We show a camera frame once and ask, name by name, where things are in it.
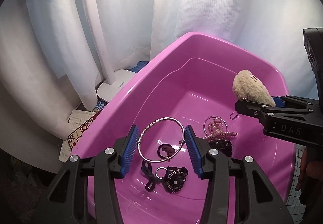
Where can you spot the large silver bangle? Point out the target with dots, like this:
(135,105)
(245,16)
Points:
(161,119)

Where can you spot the thin silver hoop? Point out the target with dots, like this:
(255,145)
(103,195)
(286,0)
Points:
(204,125)

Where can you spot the pink plastic bin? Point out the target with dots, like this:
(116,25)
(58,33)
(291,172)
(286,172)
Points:
(201,80)

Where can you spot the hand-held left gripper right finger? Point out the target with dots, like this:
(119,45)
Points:
(194,153)

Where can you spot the person's right hand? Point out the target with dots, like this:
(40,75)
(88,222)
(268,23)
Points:
(309,174)

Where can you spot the red patterned card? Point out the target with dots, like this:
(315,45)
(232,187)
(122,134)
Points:
(80,133)

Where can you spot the blue patterned cloth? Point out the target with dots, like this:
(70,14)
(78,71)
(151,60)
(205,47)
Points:
(138,66)

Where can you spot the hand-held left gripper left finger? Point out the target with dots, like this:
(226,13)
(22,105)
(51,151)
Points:
(130,153)

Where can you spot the white desk lamp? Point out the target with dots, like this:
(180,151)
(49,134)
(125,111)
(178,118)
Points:
(101,25)

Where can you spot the white black checked cloth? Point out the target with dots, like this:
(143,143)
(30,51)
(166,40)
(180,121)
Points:
(294,188)

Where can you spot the grid paper notebook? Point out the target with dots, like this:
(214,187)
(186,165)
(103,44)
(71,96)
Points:
(75,118)

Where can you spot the round blue sticker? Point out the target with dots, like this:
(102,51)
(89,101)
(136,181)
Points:
(99,106)

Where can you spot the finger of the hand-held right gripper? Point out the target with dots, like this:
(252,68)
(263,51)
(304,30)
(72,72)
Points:
(247,107)
(278,102)

